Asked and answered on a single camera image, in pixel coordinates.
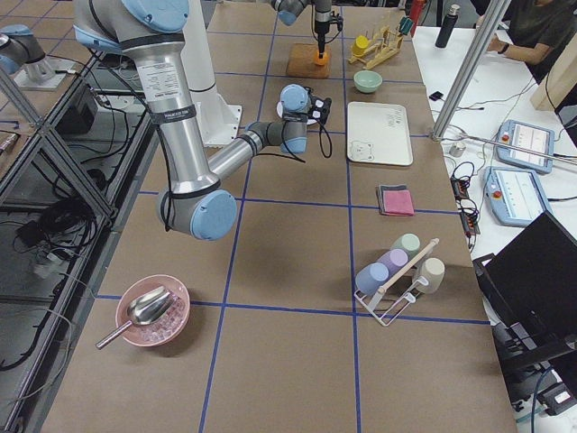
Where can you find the pink bowl with ice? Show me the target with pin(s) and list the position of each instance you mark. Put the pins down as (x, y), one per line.
(163, 319)

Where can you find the orange fruit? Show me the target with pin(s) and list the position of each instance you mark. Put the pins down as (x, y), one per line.
(322, 59)

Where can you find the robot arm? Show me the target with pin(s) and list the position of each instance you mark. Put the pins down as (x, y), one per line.
(323, 16)
(151, 34)

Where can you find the teach pendant tablet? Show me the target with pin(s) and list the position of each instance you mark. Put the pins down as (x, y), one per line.
(516, 196)
(527, 136)

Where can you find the purple tumbler cup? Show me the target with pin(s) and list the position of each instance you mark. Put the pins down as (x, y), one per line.
(394, 260)

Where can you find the white wire cup rack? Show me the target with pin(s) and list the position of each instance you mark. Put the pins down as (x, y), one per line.
(398, 293)

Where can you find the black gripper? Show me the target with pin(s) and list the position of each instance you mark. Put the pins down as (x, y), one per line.
(312, 103)
(320, 27)

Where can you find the grey folded cloth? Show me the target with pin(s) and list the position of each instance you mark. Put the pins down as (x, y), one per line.
(381, 188)

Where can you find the near teach pendant tablet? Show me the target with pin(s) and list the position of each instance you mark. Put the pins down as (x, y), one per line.
(516, 196)

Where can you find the cream bear tray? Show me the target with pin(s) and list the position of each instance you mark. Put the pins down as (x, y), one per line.
(378, 133)

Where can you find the beige tumbler cup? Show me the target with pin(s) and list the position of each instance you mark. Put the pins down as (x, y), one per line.
(429, 275)

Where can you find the yellow mug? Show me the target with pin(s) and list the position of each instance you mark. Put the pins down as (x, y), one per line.
(360, 46)

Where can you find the black monitor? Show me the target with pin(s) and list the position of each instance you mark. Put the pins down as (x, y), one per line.
(533, 279)

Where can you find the seated person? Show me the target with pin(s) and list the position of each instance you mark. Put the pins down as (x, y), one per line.
(539, 32)

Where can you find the wooden mug rack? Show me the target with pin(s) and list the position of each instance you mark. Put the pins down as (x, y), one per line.
(384, 43)

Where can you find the metal scoop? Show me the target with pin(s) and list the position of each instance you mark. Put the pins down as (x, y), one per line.
(143, 311)

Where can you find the black water bottle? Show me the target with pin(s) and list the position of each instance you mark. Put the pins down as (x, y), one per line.
(447, 26)

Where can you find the red bottle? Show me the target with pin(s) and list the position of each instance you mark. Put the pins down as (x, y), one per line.
(416, 9)

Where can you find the aluminium frame post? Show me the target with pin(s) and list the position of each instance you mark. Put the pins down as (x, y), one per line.
(480, 42)

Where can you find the green tumbler cup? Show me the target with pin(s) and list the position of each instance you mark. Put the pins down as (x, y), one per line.
(409, 243)

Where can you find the green ceramic bowl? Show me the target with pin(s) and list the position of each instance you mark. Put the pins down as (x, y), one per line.
(367, 81)

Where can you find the white round plate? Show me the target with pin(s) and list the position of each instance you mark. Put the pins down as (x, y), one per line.
(286, 116)

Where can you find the dark green mug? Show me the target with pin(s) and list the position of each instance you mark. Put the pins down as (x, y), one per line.
(405, 25)

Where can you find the wooden cutting board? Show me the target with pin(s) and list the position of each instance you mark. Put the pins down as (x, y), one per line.
(301, 65)

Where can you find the pink folded cloth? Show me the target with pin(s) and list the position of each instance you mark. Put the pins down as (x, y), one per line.
(397, 203)

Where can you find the blue tumbler cup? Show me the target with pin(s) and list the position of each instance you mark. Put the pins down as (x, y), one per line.
(371, 277)

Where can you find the far teach pendant tablet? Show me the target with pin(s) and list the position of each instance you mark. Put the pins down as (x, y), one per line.
(527, 136)

